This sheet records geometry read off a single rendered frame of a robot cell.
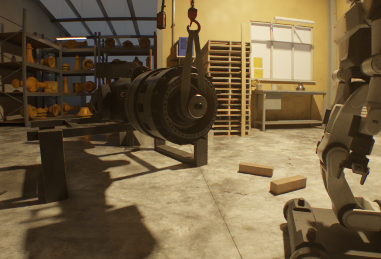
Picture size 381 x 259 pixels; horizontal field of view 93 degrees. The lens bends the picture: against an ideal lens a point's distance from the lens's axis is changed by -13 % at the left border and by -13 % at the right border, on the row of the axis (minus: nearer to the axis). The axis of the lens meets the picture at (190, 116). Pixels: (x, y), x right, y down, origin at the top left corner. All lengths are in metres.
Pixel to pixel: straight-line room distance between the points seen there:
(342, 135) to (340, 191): 0.30
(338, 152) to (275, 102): 4.90
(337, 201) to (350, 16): 0.94
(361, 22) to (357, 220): 0.98
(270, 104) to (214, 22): 2.82
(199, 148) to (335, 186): 1.80
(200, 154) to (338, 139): 1.86
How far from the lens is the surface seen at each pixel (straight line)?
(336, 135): 1.25
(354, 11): 1.25
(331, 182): 1.28
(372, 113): 1.04
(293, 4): 7.67
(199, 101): 1.26
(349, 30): 1.23
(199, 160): 2.76
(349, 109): 1.22
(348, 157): 1.09
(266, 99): 5.89
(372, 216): 1.40
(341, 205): 1.38
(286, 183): 2.21
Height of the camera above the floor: 0.91
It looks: 5 degrees down
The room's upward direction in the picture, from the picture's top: straight up
